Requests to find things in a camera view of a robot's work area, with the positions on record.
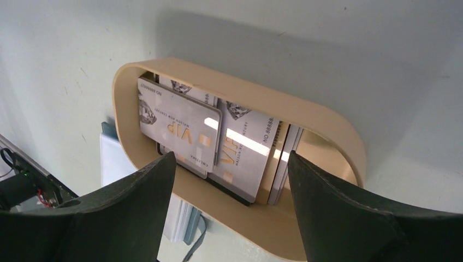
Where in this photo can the blue card holder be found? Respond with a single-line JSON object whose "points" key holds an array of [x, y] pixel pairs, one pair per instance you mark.
{"points": [[183, 222]]}

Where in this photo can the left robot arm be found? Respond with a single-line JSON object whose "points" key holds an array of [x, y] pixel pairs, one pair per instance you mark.
{"points": [[26, 180]]}

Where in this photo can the beige oval tray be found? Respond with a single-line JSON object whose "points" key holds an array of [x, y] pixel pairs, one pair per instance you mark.
{"points": [[272, 228]]}

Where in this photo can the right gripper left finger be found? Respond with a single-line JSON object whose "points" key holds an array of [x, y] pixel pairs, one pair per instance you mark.
{"points": [[122, 221]]}

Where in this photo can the white vip card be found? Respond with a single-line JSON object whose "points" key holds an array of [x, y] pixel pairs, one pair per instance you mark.
{"points": [[183, 124], [245, 143]]}

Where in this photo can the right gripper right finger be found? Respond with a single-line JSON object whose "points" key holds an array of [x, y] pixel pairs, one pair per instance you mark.
{"points": [[339, 221]]}

